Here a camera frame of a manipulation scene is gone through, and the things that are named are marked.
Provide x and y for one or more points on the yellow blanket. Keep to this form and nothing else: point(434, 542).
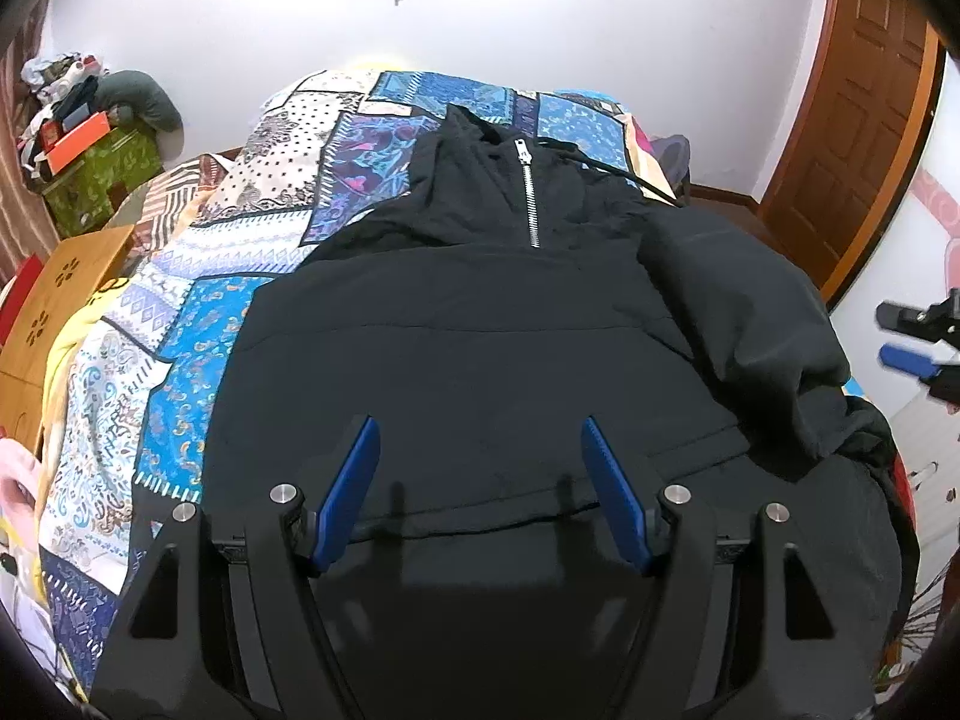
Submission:
point(64, 360)

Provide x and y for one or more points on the wooden folding table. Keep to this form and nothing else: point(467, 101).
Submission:
point(60, 292)

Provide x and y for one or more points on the pile of mixed clothes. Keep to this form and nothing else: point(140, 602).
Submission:
point(52, 82)

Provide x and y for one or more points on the dry twig plant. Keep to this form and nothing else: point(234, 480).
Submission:
point(919, 630)

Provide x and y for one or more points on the orange box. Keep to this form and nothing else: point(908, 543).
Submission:
point(79, 141)

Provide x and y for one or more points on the purple bag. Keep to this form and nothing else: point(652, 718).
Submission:
point(667, 154)

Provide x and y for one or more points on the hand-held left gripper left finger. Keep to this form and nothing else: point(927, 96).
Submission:
point(352, 487)

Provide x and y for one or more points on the green patterned box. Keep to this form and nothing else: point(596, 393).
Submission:
point(105, 172)

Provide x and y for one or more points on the red flat board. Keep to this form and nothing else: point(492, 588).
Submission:
point(16, 292)

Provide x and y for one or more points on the brown wooden door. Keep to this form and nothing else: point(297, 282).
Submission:
point(847, 127)

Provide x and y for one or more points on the pink cloth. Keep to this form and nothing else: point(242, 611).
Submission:
point(19, 495)

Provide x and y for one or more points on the black hooded zip jacket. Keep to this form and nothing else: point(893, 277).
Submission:
point(487, 330)

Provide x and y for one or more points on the blue patchwork blanket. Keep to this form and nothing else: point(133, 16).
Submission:
point(187, 330)

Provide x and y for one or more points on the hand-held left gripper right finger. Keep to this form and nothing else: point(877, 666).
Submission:
point(611, 487)

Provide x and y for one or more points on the white wardrobe with pink print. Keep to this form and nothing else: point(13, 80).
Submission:
point(922, 225)

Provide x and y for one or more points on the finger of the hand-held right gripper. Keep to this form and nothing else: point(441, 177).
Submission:
point(907, 317)
point(904, 358)

